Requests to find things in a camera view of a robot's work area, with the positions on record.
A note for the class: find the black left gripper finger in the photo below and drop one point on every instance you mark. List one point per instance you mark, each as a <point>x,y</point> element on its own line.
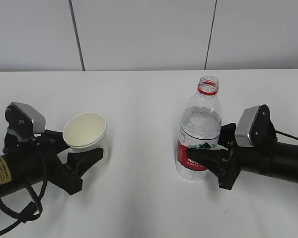
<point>55,140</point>
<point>81,162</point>

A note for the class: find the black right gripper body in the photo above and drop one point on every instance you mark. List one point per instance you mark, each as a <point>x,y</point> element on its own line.
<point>229,167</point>

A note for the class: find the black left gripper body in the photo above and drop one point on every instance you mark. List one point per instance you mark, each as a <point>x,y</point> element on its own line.
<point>54,170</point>

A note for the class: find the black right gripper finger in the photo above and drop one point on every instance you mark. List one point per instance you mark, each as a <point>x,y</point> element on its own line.
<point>211,159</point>
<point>227,136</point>

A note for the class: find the white paper cup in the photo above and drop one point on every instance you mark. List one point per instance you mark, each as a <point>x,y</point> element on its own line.
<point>86,132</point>

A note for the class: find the Nongfu Spring water bottle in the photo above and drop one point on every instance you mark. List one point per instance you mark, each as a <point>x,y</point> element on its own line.
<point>199,127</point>

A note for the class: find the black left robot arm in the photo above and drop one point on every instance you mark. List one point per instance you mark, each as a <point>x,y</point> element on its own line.
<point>36,158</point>

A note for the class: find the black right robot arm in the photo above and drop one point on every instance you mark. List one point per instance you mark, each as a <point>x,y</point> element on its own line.
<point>280,160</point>

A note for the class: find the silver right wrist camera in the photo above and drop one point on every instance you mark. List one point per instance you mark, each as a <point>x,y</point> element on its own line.
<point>255,128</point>

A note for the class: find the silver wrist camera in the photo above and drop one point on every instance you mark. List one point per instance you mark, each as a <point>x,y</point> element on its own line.
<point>255,128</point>
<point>24,123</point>

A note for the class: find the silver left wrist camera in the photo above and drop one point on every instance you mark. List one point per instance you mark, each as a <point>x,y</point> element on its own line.
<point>24,123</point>

